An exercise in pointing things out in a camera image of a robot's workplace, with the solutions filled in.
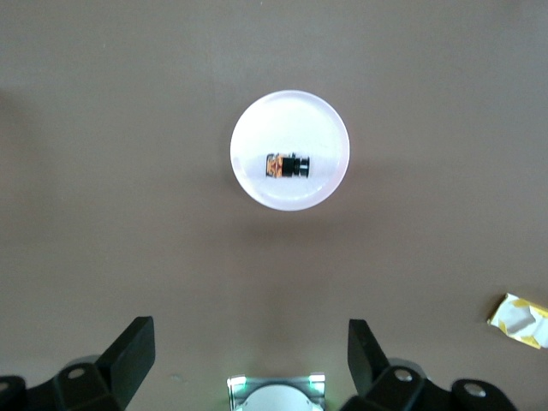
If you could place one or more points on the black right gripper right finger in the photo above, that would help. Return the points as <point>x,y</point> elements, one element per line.
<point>372,372</point>

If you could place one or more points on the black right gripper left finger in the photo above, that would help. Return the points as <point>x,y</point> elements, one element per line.
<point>124,368</point>

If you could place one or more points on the orange black push-button switch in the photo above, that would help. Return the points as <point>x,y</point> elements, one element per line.
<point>289,167</point>

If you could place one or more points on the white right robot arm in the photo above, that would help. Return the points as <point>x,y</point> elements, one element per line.
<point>278,400</point>

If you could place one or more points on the crumpled yellow white carton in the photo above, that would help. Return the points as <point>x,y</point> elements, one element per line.
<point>516,319</point>

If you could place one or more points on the pink round plate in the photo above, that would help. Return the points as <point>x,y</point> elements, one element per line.
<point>291,124</point>

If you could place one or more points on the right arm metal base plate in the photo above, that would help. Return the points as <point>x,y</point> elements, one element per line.
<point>234,385</point>

